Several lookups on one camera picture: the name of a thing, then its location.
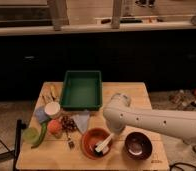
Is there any bunch of dark grapes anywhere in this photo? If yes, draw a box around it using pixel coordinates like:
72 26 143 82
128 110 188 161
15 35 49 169
61 116 77 132

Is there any black chair frame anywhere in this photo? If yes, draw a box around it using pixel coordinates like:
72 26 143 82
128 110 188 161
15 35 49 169
0 119 26 171

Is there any red bowl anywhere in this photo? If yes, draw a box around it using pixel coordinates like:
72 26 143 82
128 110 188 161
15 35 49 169
81 128 113 160

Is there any orange fruit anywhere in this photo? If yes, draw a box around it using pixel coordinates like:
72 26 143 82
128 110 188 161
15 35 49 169
47 120 62 135

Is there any white handled dish brush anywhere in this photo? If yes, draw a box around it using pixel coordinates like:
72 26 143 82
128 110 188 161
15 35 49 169
94 134 114 156

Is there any dark brown bowl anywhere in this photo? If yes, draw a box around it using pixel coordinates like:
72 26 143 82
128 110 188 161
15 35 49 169
124 132 153 160

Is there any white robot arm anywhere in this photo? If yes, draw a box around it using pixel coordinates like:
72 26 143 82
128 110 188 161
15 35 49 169
103 93 196 144

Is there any yellow banana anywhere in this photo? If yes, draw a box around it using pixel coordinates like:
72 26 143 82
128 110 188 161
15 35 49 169
50 85 57 101

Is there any light green cup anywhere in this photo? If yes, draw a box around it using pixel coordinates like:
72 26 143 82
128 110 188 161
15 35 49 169
22 127 39 144

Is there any grey triangular cloth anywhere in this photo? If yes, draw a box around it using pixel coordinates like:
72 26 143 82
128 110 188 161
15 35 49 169
72 110 90 134

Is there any green plastic tray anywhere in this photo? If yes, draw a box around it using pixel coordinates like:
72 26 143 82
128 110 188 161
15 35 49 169
60 70 102 111

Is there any white round lid jar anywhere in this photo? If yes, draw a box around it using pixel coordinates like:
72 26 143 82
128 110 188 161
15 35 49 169
44 102 60 119

